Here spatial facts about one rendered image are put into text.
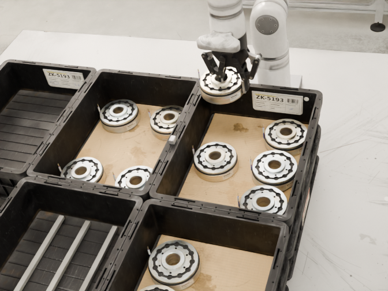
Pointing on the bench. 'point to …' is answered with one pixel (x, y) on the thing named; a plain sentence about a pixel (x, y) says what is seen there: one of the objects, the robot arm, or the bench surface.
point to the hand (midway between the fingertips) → (234, 84)
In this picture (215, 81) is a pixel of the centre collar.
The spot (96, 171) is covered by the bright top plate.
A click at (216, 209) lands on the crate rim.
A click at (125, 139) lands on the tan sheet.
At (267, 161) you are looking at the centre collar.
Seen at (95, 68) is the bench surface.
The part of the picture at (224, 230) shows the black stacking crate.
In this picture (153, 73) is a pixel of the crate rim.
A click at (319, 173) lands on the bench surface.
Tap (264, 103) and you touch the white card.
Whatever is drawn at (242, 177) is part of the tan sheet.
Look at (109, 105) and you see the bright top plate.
